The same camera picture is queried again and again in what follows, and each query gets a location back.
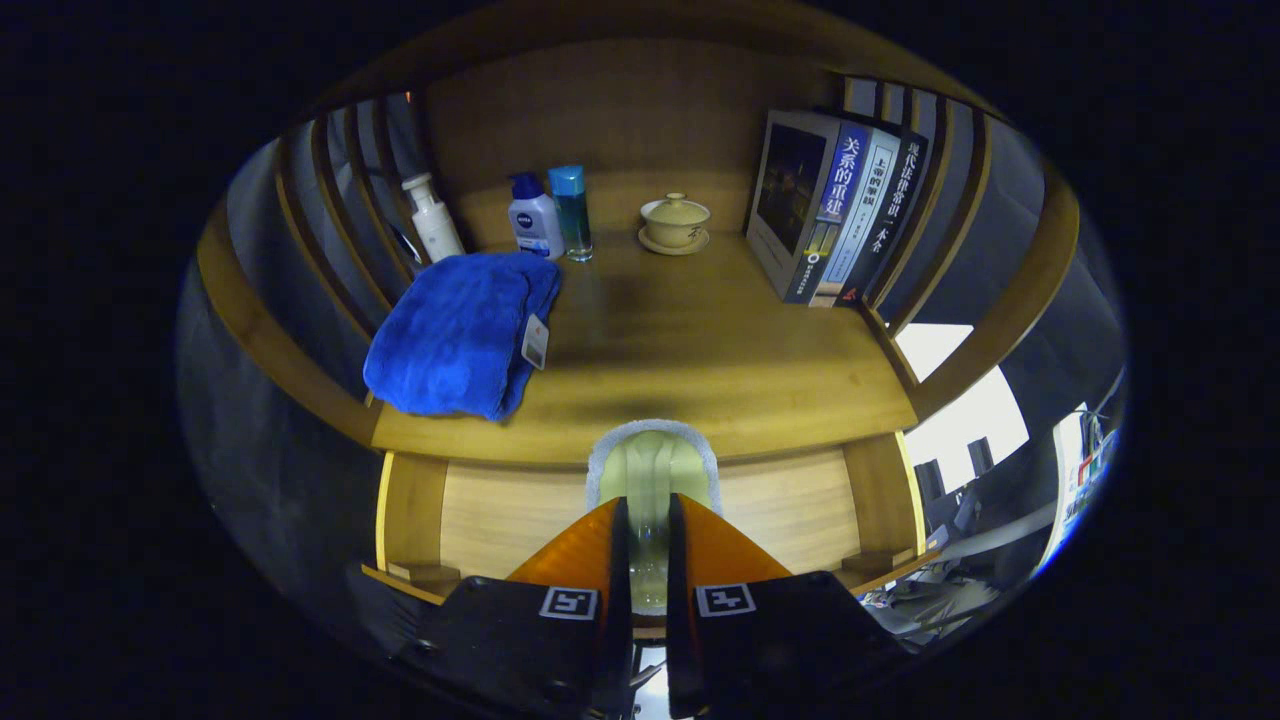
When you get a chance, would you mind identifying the white bottle blue cap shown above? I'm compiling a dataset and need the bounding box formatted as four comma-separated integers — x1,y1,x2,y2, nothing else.
507,172,565,261

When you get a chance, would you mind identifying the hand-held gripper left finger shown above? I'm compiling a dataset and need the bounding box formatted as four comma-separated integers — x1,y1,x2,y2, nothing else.
400,497,633,719

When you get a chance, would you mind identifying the wooden cabinet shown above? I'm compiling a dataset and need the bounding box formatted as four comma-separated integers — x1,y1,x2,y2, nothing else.
195,0,1081,601

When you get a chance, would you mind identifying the pale green scrub brush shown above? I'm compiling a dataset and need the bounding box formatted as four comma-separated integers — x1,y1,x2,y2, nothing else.
585,419,724,616

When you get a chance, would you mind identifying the beige lidded teacup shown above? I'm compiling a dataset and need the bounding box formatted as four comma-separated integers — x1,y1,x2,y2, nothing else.
639,192,712,256

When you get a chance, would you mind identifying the wooden countertop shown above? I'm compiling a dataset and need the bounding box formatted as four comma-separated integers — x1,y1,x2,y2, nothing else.
370,232,919,466

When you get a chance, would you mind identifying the blue towel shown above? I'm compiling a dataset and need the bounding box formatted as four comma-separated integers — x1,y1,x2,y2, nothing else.
363,251,563,421

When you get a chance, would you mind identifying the wooden drawer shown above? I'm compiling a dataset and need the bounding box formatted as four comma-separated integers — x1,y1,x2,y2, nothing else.
360,432,946,606

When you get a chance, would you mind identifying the white pump bottle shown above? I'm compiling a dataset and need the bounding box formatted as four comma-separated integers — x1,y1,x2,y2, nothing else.
401,172,466,264

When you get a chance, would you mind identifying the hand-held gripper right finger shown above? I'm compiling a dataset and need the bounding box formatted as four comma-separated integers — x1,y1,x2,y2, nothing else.
667,493,906,719

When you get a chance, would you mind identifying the black floor electronics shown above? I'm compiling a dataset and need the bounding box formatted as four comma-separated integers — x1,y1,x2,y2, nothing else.
860,570,1001,641

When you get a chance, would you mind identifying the blue spine book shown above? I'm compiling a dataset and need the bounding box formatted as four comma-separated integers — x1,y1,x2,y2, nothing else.
745,110,871,305

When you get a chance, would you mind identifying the white round side table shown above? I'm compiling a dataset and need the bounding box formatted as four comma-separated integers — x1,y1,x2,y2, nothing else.
1035,400,1126,576

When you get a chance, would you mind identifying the pale spine book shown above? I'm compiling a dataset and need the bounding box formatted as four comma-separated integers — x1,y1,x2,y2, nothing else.
810,127,901,308

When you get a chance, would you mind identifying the teal bottle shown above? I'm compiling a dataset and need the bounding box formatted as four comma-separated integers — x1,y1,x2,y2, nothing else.
547,165,594,263

